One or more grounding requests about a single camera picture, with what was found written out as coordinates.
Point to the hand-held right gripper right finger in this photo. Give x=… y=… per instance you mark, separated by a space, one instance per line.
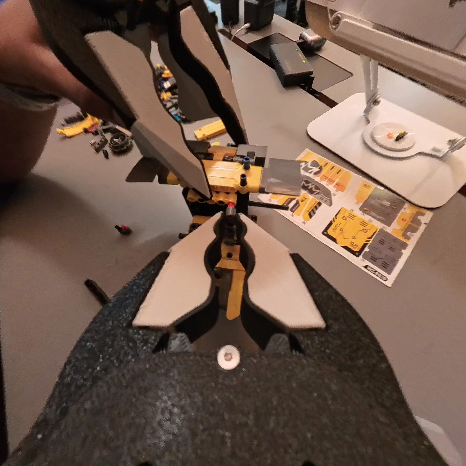
x=284 y=287

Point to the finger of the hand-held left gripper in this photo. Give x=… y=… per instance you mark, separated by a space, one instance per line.
x=207 y=47
x=123 y=72

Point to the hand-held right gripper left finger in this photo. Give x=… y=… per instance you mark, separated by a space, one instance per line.
x=174 y=287

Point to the black axle rod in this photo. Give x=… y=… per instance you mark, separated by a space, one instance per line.
x=97 y=292

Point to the yellow toy brick robot model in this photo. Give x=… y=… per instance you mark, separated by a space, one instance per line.
x=225 y=174

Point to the person's left hand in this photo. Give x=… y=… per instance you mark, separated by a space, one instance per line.
x=29 y=54

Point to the black charger box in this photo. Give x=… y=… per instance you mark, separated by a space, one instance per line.
x=229 y=11
x=259 y=14

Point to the pile of toy brick parts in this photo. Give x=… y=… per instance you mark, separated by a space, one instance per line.
x=116 y=140

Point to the yellow toy brick beam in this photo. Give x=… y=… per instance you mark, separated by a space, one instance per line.
x=210 y=129

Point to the white wristband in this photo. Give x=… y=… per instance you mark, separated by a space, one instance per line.
x=25 y=96

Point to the black power bank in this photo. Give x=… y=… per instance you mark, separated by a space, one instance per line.
x=291 y=63

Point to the yellow grey sticker sheet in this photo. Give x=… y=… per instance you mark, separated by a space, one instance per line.
x=349 y=222

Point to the small silver device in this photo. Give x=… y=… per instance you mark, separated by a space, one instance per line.
x=313 y=39

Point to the white book stand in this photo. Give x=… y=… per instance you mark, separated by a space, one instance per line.
x=400 y=167

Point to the small black green piece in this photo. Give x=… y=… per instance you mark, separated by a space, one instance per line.
x=399 y=135

